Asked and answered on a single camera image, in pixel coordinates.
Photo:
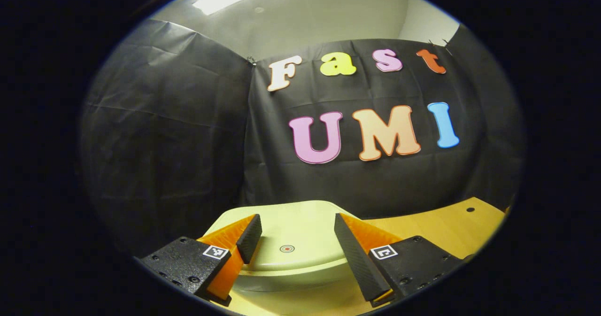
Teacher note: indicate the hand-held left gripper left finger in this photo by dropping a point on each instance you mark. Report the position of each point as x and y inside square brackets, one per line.
[251, 238]

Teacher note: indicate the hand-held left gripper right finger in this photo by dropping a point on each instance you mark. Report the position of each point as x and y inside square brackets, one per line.
[352, 255]

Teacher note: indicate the green desktop garbage bin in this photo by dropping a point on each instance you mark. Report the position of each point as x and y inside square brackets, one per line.
[300, 231]

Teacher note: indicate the wooden desktop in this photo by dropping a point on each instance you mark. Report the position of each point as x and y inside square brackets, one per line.
[446, 227]

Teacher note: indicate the black backdrop cloth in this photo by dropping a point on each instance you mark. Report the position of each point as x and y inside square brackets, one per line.
[164, 142]

